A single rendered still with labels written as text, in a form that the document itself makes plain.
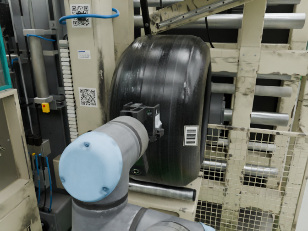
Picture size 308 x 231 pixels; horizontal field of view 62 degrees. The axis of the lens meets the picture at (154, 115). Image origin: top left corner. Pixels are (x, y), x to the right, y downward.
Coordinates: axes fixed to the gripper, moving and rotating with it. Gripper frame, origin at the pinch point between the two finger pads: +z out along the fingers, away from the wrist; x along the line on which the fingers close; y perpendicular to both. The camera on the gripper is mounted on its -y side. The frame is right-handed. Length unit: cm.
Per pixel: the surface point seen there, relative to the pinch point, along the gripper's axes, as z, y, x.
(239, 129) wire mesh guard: 64, -16, -27
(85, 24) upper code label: 17.7, 28.0, 30.3
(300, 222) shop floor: 139, -107, -86
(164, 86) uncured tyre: 4.5, 9.7, -1.6
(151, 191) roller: 16.9, -30.7, 4.7
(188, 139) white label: 3.1, -4.5, -9.2
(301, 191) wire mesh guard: 67, -46, -60
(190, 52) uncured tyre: 13.2, 19.6, -7.0
